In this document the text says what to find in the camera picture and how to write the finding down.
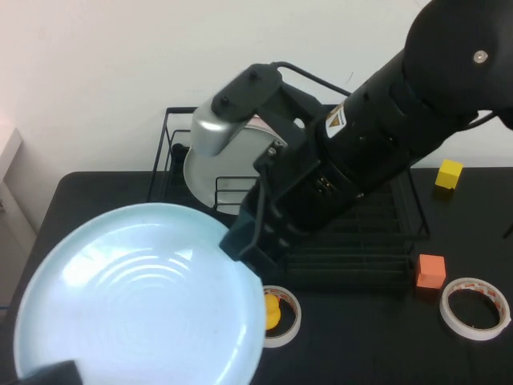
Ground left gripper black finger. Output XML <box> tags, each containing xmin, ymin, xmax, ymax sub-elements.
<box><xmin>18</xmin><ymin>359</ymin><xmax>83</xmax><ymax>385</ymax></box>

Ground yellow rubber duck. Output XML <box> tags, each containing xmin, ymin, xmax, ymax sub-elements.
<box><xmin>262</xmin><ymin>294</ymin><xmax>281</xmax><ymax>332</ymax></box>

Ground pink round plate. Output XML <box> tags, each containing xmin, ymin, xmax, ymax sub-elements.
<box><xmin>250</xmin><ymin>115</ymin><xmax>281</xmax><ymax>133</ymax></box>

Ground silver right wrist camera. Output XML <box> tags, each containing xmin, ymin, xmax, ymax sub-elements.
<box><xmin>191</xmin><ymin>63</ymin><xmax>284</xmax><ymax>157</ymax></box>

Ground black wire dish rack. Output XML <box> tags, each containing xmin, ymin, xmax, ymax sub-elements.
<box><xmin>147</xmin><ymin>104</ymin><xmax>430</xmax><ymax>290</ymax></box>

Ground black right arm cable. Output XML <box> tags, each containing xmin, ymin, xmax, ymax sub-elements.
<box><xmin>274</xmin><ymin>60</ymin><xmax>513</xmax><ymax>240</ymax></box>

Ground orange foam cube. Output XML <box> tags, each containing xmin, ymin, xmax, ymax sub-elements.
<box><xmin>415</xmin><ymin>253</ymin><xmax>446</xmax><ymax>290</ymax></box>

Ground white double-sided tape roll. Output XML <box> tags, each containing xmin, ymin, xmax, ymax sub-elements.
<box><xmin>261</xmin><ymin>284</ymin><xmax>302</xmax><ymax>349</ymax></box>
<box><xmin>438</xmin><ymin>276</ymin><xmax>511</xmax><ymax>342</ymax></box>

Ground yellow foam cube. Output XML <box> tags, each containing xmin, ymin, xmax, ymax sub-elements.
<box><xmin>434</xmin><ymin>159</ymin><xmax>464</xmax><ymax>189</ymax></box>

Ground grey round plate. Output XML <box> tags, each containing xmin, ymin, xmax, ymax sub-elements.
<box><xmin>183</xmin><ymin>124</ymin><xmax>300</xmax><ymax>217</ymax></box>

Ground light blue round plate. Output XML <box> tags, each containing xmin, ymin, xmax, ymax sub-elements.
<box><xmin>13</xmin><ymin>202</ymin><xmax>266</xmax><ymax>385</ymax></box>

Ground white cabinet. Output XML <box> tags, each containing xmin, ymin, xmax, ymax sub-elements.
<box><xmin>0</xmin><ymin>120</ymin><xmax>40</xmax><ymax>310</ymax></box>

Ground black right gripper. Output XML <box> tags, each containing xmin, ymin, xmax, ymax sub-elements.
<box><xmin>219</xmin><ymin>119</ymin><xmax>364</xmax><ymax>284</ymax></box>

